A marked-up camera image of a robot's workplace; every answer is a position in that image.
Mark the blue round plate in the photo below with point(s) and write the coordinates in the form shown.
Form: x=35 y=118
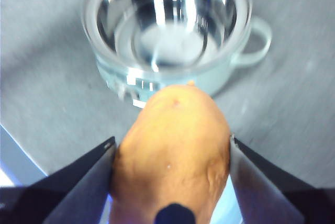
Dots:
x=15 y=156

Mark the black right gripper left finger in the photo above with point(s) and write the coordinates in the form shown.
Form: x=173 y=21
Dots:
x=68 y=190

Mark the sage green electric steamer pot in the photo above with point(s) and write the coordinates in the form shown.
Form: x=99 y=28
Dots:
x=230 y=69

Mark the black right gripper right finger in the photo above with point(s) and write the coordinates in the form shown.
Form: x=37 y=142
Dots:
x=267 y=190

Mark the brown potato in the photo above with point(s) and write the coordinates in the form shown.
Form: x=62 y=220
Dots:
x=170 y=150

